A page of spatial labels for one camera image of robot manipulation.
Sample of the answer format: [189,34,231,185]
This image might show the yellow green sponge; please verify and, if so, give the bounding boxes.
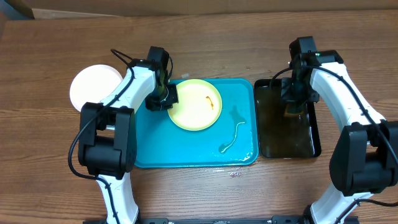
[284,103,305,117]

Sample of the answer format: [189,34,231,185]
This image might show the yellow plate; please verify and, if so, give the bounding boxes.
[168,79,223,131]

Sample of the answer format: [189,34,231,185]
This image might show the white plate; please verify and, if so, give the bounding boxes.
[69,64,123,112]

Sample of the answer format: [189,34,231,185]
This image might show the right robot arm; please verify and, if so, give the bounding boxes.
[281,36,397,224]

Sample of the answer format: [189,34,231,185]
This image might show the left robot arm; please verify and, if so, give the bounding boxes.
[68,46,178,223]

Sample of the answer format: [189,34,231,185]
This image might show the black water tray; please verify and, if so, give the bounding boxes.
[254,79,322,159]

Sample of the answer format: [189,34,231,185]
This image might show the teal plastic tray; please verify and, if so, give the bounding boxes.
[135,78,259,169]

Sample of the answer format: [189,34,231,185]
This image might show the brown cardboard backdrop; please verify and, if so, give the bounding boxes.
[1,0,397,19]

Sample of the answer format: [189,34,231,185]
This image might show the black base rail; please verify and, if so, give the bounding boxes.
[83,214,360,224]

